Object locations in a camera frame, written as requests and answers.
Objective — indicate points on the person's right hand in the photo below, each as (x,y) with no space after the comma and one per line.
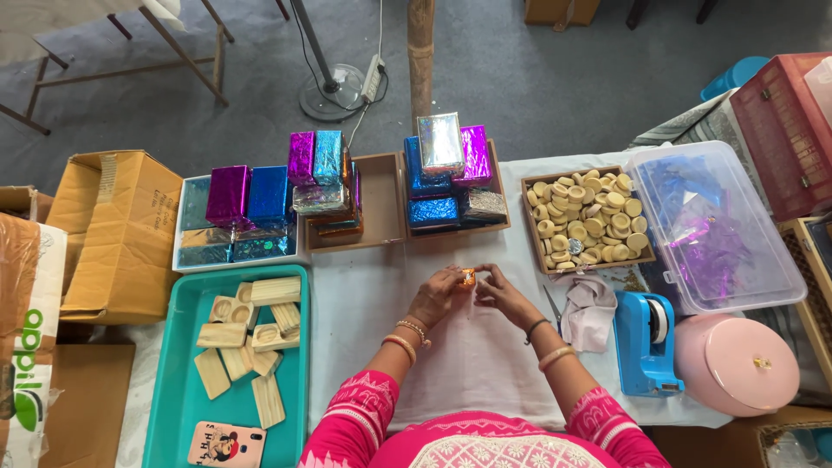
(510,302)

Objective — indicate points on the person's left hand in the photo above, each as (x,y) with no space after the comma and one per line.
(432,299)

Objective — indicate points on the orange foil-wrapped disc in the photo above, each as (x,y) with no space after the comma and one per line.
(468,279)

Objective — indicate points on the black wrist thread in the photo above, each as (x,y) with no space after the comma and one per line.
(534,327)

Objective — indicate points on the scissors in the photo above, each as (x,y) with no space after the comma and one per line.
(554,309)

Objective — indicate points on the orange bangle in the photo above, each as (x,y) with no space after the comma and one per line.
(402,344)

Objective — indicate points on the wooden tray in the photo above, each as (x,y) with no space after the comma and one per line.
(383,195)
(532,240)
(500,224)

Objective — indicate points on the peach bangle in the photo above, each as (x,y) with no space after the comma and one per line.
(556,357)

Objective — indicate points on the white cloth mat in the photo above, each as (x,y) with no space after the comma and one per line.
(474,370)

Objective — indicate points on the white table cloth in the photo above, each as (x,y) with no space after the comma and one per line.
(351,325)

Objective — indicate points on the silver foil-wrapped disc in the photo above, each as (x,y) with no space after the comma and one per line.
(575,246)

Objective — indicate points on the silver foil-wrapped box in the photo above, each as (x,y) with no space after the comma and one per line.
(320,199)
(486,205)
(441,143)

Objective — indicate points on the pile of beige round discs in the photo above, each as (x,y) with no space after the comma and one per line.
(591,218)

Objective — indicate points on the brown scraps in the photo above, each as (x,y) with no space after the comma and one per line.
(629,281)

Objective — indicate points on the pink embroidered kurta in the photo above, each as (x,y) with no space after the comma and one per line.
(481,442)

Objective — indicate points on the blue tape dispenser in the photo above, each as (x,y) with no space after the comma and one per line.
(640,364)

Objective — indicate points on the clear tape roll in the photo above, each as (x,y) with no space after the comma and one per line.
(658,320)

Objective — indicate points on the purple foil-wrapped box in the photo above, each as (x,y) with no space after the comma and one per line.
(227,195)
(301,157)
(476,156)

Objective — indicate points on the blue holographic foil-wrapped box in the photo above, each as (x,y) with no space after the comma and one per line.
(263,246)

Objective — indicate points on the light blue foil-wrapped box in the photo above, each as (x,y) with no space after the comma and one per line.
(327,156)

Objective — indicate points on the pile of wooden blocks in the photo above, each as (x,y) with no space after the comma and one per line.
(250,338)

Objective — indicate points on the blue and purple foil sheets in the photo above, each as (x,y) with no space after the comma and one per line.
(705,247)

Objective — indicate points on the white power strip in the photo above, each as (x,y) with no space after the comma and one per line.
(373,78)

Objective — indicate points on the gold teal foil-wrapped box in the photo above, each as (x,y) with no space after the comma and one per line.
(205,247)

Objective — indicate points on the pink round lidded container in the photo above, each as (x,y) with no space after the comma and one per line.
(734,367)

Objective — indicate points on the brown cardboard box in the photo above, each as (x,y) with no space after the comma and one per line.
(702,445)

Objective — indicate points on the wooden pole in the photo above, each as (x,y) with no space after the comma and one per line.
(420,58)

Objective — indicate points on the phone with pink case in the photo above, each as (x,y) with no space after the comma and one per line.
(224,445)

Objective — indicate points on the white tray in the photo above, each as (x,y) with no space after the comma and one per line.
(177,263)

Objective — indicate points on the grey patterned cloth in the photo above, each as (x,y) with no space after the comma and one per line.
(702,123)

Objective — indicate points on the clear plastic lidded container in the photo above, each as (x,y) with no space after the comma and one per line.
(773,260)

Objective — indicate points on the teal plastic tray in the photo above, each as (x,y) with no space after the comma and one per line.
(175,390)

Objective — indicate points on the wicker box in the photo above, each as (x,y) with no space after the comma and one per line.
(812,292)

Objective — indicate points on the open cardboard box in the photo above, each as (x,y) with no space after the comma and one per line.
(120,247)

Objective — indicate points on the dark chair legs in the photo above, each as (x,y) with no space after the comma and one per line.
(637,10)

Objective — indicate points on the blue plastic stool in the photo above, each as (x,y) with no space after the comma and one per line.
(734,75)

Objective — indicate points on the red plastic crate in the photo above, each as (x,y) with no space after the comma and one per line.
(780,130)

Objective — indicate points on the wicker basket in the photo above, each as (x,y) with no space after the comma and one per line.
(799,445)

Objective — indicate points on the flat cardboard sheet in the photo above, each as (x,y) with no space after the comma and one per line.
(88,409)

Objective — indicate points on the cardboard box with green-print bag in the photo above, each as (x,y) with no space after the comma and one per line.
(23,338)

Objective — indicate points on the small cardboard box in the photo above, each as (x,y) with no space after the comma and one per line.
(19,201)

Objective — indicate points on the pedestal fan stand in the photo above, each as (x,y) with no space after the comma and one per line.
(328,88)

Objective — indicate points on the wooden frame table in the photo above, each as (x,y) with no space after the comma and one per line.
(185,58)

